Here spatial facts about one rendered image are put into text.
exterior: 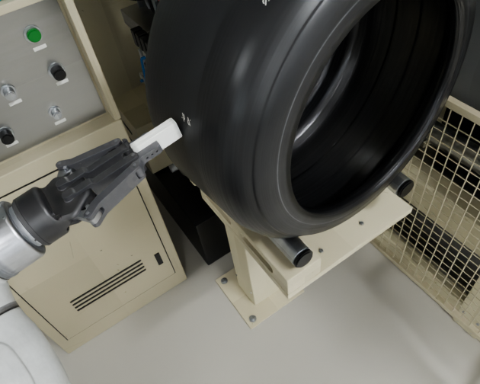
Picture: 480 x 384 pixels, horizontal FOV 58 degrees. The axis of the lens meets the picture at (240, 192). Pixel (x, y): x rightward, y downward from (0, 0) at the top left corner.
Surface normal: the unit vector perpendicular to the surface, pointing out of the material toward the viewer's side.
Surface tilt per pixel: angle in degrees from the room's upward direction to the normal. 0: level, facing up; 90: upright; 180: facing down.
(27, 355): 51
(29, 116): 90
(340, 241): 0
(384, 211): 0
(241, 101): 67
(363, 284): 0
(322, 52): 80
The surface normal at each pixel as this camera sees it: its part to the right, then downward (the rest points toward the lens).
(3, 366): 0.63, -0.57
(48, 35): 0.56, 0.59
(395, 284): -0.11, -0.65
